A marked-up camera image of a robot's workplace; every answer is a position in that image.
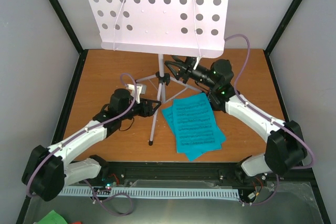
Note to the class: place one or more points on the black aluminium frame post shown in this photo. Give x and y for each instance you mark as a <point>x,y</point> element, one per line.
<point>67,26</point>

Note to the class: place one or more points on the white tripod music stand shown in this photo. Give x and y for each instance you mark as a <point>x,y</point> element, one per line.
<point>194,28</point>

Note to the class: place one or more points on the light blue cable duct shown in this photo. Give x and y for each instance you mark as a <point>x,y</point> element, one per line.
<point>172,193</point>

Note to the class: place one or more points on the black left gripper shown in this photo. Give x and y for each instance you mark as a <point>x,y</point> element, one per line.
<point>149,111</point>

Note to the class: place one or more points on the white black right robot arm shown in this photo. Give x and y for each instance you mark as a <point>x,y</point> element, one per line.
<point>285,148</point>

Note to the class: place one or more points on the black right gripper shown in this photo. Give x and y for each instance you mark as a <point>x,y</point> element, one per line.
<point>184,71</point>

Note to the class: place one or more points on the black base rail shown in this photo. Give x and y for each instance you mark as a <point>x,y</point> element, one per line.
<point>222,174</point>

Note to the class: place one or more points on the black right frame post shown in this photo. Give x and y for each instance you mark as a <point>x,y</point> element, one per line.
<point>291,10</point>

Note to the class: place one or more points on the green paper sheet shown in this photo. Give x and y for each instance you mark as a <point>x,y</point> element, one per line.
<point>52,218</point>

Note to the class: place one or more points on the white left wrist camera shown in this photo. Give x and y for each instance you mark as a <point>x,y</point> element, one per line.
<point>136,90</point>

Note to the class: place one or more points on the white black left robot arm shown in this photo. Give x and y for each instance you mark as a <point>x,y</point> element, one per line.
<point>50,169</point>

